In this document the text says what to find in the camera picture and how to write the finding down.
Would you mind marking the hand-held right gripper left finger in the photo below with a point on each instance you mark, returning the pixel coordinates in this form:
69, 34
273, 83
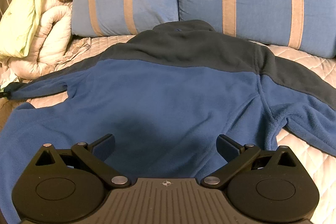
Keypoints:
105, 146

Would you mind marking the white quilted comforter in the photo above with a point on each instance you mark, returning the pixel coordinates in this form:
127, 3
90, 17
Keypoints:
52, 37

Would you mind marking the light green blanket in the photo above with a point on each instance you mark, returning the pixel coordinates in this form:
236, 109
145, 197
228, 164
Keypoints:
29, 3

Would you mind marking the white quilted bedspread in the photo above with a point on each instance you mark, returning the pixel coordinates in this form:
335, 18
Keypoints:
304, 64

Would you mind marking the blue fleece jacket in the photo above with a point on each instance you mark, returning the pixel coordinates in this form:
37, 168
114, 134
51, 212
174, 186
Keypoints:
168, 87

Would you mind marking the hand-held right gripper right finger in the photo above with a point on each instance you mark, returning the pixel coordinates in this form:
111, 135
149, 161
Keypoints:
227, 146

